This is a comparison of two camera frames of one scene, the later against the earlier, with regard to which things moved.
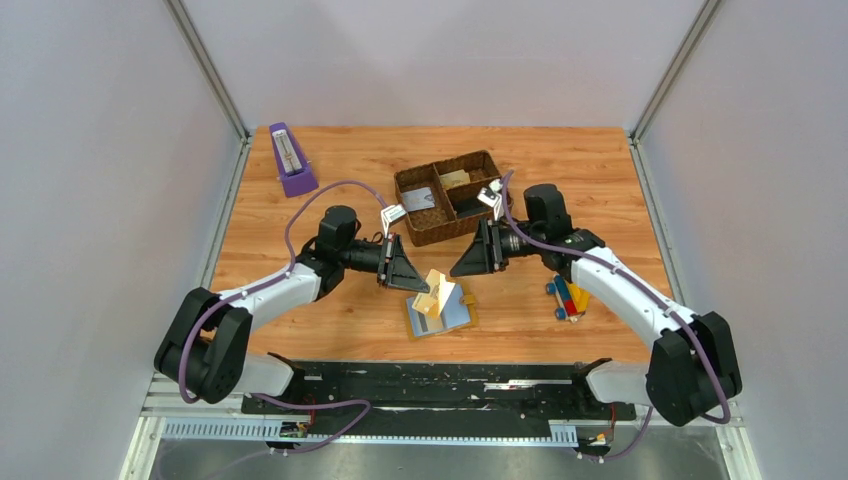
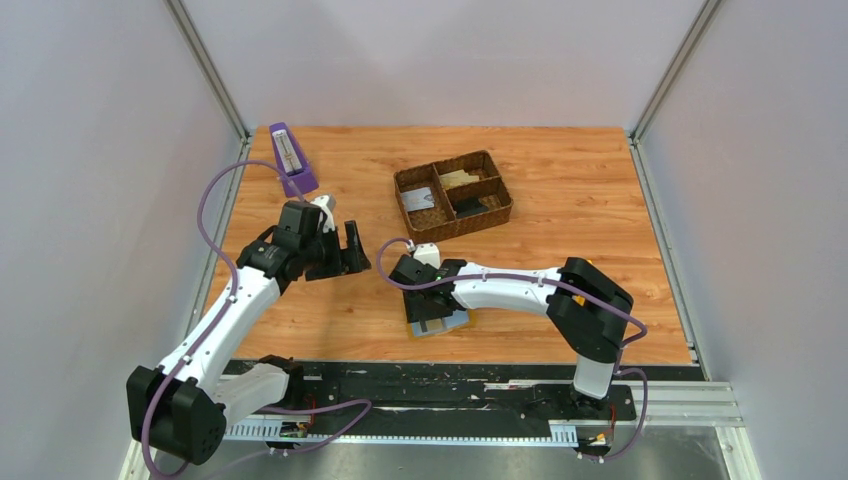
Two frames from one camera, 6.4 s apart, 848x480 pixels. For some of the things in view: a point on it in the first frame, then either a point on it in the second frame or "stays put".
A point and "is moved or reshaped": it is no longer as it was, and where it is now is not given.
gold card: (433, 302) is moved or reshaped
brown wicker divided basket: (442, 197) stays put
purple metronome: (297, 173) stays put
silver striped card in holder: (423, 324) stays put
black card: (468, 205) stays put
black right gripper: (485, 254) -> (416, 313)
